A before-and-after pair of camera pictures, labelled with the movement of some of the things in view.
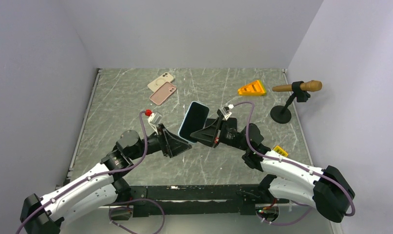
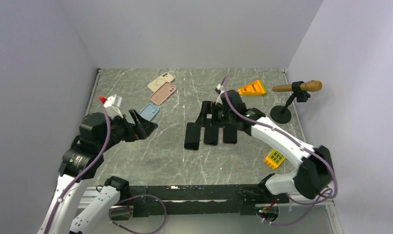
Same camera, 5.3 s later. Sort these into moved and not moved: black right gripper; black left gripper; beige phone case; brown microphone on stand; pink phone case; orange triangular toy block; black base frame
Moved: black right gripper; black left gripper
Not moved: brown microphone on stand; black base frame; beige phone case; pink phone case; orange triangular toy block
